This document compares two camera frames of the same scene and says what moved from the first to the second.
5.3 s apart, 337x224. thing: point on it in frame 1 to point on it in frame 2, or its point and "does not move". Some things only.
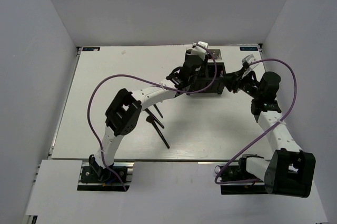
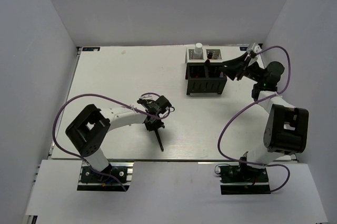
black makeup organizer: (203, 79) does not move
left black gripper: (203, 68) to (156, 125)
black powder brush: (150, 118) to (159, 139)
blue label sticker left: (91, 49) does not move
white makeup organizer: (217, 54) does not move
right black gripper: (233, 80) to (236, 66)
